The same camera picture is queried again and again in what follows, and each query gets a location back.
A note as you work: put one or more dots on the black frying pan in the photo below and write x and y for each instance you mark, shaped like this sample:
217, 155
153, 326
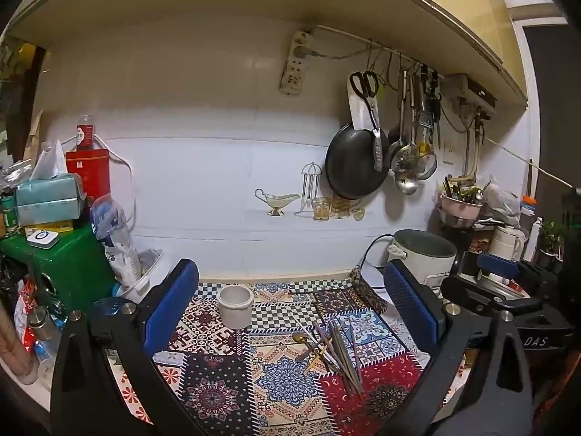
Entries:
356, 163

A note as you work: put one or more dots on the white rice cooker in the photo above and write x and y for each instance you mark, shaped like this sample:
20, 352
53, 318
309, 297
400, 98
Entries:
424, 252

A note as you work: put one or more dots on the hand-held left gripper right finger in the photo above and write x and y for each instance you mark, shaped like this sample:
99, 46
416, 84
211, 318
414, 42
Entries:
411, 311

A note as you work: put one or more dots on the bamboo stick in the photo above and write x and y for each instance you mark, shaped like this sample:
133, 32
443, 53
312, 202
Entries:
526, 162

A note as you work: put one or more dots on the hanging hook rail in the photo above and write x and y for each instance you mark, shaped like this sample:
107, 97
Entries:
386, 50

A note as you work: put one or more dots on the green box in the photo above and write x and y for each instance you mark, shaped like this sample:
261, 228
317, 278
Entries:
68, 263

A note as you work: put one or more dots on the blue and white plastic bag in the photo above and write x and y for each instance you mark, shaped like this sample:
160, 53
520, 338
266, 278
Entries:
115, 236

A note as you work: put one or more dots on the white power strip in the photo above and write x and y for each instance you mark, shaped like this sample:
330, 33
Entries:
295, 63

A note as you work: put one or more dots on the kitchenware wall sticker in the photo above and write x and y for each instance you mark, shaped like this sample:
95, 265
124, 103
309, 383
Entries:
313, 195

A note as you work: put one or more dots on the potted green plant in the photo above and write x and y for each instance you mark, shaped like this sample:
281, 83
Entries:
551, 238

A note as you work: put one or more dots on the steel slotted skimmer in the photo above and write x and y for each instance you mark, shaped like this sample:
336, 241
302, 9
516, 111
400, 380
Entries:
404, 156

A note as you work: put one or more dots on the steel cup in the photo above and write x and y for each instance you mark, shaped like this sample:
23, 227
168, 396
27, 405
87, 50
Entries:
37, 322

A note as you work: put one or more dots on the patterned patchwork table mat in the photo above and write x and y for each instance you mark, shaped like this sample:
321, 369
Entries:
281, 381

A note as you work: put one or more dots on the small white device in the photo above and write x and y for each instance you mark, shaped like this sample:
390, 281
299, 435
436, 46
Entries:
42, 239

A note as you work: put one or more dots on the teal tissue box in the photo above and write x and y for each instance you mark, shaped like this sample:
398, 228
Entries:
47, 197

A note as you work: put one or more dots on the pink cutlery basket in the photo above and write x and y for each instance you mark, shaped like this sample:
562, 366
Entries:
460, 206

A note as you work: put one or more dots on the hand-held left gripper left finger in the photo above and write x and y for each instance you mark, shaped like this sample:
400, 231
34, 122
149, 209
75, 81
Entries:
170, 299

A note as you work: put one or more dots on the white round container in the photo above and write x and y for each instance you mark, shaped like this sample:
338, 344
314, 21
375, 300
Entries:
147, 265

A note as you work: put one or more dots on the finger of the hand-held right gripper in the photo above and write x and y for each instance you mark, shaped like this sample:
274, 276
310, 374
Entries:
497, 265
481, 297

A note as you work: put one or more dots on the red box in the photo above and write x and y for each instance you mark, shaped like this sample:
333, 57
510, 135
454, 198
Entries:
88, 172

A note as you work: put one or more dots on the teal and pink straws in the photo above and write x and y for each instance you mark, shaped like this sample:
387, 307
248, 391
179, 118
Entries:
345, 356

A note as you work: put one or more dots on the white ceramic cup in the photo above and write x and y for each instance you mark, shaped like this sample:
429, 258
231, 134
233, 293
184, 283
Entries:
234, 306

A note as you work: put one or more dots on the white plastic bottle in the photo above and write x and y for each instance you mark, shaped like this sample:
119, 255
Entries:
532, 238

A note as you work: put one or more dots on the white kettle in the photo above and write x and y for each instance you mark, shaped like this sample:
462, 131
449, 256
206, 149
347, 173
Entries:
504, 241

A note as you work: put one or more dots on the gold spoon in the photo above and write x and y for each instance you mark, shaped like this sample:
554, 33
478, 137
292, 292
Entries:
299, 338

